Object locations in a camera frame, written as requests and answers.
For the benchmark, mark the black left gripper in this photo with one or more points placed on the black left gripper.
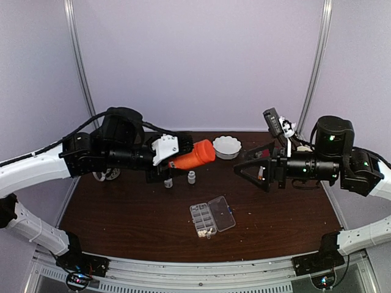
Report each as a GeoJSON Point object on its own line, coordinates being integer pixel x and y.
{"type": "Point", "coordinates": [160, 175]}

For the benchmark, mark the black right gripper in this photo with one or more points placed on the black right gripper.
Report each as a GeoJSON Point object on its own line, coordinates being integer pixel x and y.
{"type": "Point", "coordinates": [278, 168]}

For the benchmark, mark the orange pill bottle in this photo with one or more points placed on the orange pill bottle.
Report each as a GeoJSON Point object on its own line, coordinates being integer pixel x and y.
{"type": "Point", "coordinates": [202, 153]}

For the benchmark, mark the clear plastic pill organizer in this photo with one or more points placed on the clear plastic pill organizer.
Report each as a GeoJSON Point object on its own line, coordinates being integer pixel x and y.
{"type": "Point", "coordinates": [216, 213]}

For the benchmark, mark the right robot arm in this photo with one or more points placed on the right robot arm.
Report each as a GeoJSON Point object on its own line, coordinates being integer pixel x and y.
{"type": "Point", "coordinates": [333, 157]}

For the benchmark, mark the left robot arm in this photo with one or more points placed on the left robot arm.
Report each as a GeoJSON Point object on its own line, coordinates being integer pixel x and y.
{"type": "Point", "coordinates": [117, 138]}

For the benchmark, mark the white pills in organizer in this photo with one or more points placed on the white pills in organizer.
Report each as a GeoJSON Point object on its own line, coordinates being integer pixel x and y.
{"type": "Point", "coordinates": [208, 232]}

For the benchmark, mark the red floral saucer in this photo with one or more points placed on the red floral saucer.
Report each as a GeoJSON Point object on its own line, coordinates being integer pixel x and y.
{"type": "Point", "coordinates": [261, 153]}

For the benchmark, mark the grey capped vitamin bottle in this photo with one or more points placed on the grey capped vitamin bottle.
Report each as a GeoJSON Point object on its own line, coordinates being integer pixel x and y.
{"type": "Point", "coordinates": [260, 173]}

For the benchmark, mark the small white pill bottle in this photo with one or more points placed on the small white pill bottle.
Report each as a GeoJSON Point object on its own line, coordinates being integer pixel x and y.
{"type": "Point", "coordinates": [191, 177]}

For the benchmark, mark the white fluted ceramic bowl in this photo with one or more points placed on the white fluted ceramic bowl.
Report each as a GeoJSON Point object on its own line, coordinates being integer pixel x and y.
{"type": "Point", "coordinates": [227, 147]}

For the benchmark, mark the cream ribbed ceramic mug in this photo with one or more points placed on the cream ribbed ceramic mug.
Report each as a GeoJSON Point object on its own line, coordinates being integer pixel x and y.
{"type": "Point", "coordinates": [303, 148]}

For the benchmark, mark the floral mug yellow inside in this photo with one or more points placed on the floral mug yellow inside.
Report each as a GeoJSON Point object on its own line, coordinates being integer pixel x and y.
{"type": "Point", "coordinates": [109, 175]}

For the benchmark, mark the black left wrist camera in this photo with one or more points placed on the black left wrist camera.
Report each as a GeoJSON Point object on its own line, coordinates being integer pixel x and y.
{"type": "Point", "coordinates": [167, 146]}

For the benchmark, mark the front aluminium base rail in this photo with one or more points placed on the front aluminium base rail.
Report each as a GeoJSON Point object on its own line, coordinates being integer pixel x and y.
{"type": "Point", "coordinates": [261, 275]}

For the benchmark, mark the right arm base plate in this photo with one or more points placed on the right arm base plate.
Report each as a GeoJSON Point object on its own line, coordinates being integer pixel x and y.
{"type": "Point", "coordinates": [316, 262]}

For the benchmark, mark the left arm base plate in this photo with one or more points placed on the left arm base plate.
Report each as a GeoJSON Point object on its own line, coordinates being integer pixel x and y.
{"type": "Point", "coordinates": [90, 265]}

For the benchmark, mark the aluminium frame post right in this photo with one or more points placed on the aluminium frame post right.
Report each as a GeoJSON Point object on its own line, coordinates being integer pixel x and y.
{"type": "Point", "coordinates": [323, 36]}

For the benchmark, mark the aluminium frame post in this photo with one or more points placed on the aluminium frame post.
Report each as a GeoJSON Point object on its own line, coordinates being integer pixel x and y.
{"type": "Point", "coordinates": [323, 36]}
{"type": "Point", "coordinates": [77, 52]}

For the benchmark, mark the aluminium frame post left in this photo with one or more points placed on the aluminium frame post left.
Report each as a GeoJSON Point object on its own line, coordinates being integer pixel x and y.
{"type": "Point", "coordinates": [77, 52]}

